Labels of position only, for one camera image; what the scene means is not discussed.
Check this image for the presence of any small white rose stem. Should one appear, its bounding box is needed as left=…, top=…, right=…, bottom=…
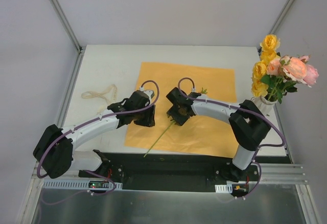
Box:
left=143, top=119, right=177, bottom=158

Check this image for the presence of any orange wrapping paper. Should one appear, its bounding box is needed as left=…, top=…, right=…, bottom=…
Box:
left=125, top=62, right=238, bottom=158

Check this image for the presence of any cream ribbon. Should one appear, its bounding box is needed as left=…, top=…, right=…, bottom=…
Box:
left=81, top=84, right=118, bottom=114

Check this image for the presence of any yellow rose stem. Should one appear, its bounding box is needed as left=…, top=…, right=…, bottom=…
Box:
left=251, top=34, right=280, bottom=97

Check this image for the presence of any large pink rose stem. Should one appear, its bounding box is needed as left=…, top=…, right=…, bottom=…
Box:
left=270, top=54, right=320, bottom=102

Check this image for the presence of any peach rose stem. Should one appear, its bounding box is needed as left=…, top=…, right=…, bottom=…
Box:
left=259, top=55, right=310, bottom=103

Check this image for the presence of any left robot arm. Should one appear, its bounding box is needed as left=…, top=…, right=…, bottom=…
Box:
left=33, top=89, right=155, bottom=178

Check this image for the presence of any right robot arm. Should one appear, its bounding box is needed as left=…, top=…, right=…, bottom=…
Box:
left=166, top=87, right=271, bottom=182

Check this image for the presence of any white ribbed vase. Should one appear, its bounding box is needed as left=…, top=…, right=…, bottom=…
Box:
left=251, top=96, right=277, bottom=116

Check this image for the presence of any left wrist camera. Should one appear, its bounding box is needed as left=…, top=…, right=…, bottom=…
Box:
left=139, top=89, right=155, bottom=101

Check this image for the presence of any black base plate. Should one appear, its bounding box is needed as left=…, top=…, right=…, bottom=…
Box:
left=76, top=150, right=294, bottom=191

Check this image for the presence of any right white cable duct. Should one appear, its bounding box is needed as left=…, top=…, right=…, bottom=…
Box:
left=215, top=184, right=233, bottom=194

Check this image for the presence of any white cable duct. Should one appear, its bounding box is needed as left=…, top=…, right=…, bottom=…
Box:
left=43, top=180, right=123, bottom=191
left=215, top=184, right=233, bottom=194

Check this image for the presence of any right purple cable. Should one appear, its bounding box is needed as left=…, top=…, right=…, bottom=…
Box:
left=178, top=77, right=286, bottom=204

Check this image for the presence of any left white cable duct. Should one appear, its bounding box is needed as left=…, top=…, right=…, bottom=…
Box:
left=43, top=180, right=123, bottom=191

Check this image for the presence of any left aluminium frame post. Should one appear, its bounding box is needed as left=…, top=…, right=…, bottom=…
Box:
left=39, top=0, right=85, bottom=53

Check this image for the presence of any aluminium frame post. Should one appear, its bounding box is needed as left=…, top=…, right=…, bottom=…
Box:
left=257, top=0, right=310, bottom=55
left=39, top=0, right=85, bottom=53

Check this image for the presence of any aluminium rail front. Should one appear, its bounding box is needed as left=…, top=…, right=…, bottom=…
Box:
left=32, top=157, right=310, bottom=185

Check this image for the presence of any right aluminium frame post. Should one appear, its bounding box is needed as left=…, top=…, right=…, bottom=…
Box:
left=257, top=0, right=310, bottom=55

